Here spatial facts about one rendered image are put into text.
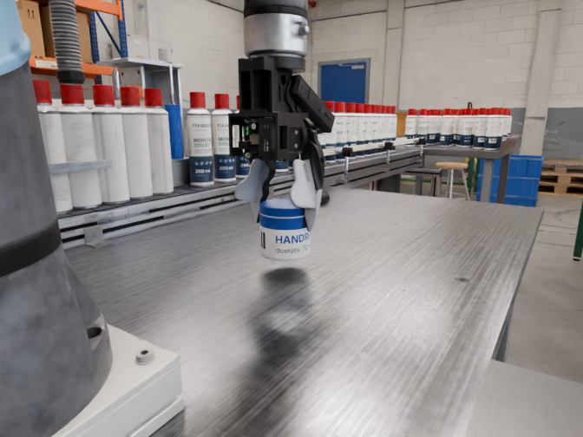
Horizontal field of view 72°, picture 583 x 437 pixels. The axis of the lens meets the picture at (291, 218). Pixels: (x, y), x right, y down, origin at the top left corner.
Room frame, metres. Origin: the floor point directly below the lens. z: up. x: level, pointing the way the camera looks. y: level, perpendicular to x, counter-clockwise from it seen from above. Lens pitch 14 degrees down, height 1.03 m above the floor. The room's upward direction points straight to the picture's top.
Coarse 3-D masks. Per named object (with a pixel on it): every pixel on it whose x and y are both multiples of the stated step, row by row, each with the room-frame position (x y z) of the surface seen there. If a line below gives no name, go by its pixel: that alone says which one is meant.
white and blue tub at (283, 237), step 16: (272, 208) 0.50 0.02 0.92; (288, 208) 0.50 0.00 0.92; (304, 208) 0.51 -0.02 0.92; (272, 224) 0.50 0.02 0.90; (288, 224) 0.50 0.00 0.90; (304, 224) 0.51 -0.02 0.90; (272, 240) 0.50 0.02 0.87; (288, 240) 0.50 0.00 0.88; (304, 240) 0.51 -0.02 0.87; (272, 256) 0.51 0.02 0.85; (288, 256) 0.50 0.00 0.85; (304, 256) 0.51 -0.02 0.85
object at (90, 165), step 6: (72, 162) 0.64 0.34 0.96; (78, 162) 0.64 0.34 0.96; (84, 162) 0.65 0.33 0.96; (90, 162) 0.66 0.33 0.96; (96, 162) 0.67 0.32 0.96; (102, 162) 0.68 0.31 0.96; (108, 162) 0.68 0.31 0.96; (54, 168) 0.61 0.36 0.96; (60, 168) 0.62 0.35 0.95; (66, 168) 0.63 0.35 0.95; (72, 168) 0.63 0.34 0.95; (78, 168) 0.64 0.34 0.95; (84, 168) 0.65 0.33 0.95; (90, 168) 0.66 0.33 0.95; (96, 168) 0.67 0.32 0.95; (102, 168) 0.68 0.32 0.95
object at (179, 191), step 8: (216, 184) 0.94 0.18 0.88; (224, 184) 0.94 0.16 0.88; (232, 184) 0.94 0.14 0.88; (176, 192) 0.83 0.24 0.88; (184, 192) 0.83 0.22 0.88; (192, 192) 0.83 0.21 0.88; (136, 200) 0.74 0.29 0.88; (144, 200) 0.74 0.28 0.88; (152, 200) 0.75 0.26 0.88; (96, 208) 0.68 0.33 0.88; (104, 208) 0.68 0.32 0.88; (112, 208) 0.68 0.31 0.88; (64, 216) 0.62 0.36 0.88; (72, 216) 0.63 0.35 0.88
